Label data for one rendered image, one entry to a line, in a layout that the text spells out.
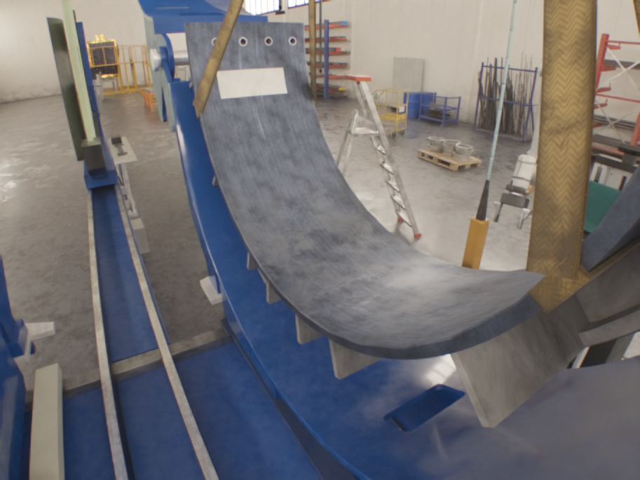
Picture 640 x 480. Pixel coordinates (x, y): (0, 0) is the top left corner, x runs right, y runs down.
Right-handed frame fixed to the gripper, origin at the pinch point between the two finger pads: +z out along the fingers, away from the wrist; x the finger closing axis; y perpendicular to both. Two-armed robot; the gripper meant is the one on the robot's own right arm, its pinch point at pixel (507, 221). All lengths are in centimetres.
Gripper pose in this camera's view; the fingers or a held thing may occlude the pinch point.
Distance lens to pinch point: 200.9
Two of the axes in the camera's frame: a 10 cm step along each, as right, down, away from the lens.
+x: -5.6, -2.8, 7.8
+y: 7.8, 1.3, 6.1
